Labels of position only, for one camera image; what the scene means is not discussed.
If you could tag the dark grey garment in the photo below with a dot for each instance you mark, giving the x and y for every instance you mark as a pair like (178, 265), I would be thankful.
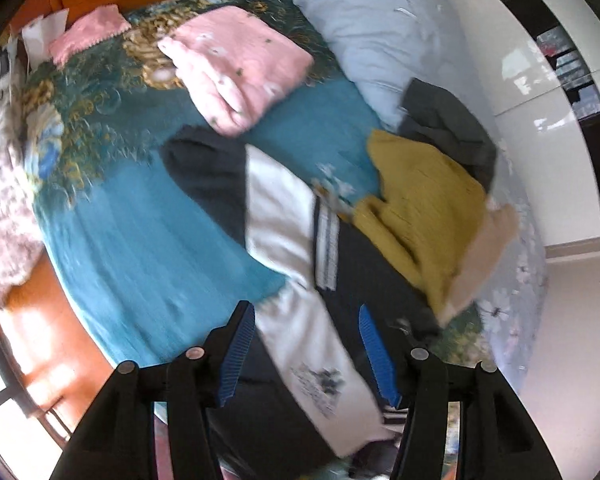
(435, 116)

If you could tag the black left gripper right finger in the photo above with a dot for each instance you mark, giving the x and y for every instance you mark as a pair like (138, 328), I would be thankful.
(498, 438)

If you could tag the mustard yellow knit sweater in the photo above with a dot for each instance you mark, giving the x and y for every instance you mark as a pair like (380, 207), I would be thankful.
(427, 213)

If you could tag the beige garment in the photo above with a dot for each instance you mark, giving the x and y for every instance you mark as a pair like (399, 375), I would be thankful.
(498, 229)

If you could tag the black and white fleece jacket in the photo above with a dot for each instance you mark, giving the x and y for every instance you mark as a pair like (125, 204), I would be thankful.
(306, 395)

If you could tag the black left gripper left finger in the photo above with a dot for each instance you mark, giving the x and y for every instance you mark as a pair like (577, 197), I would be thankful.
(115, 439)

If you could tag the white glossy wardrobe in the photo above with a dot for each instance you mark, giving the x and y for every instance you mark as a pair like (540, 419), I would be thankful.
(539, 64)

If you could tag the pink striped cloth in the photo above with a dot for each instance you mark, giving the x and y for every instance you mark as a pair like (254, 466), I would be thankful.
(101, 24)

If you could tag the teal floral bed blanket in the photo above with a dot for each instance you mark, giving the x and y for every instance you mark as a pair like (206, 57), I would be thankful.
(144, 268)

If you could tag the folded pink floral garment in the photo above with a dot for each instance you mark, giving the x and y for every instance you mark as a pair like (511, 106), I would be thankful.
(234, 66)

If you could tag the light blue daisy pillow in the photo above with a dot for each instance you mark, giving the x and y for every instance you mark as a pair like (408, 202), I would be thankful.
(382, 45)

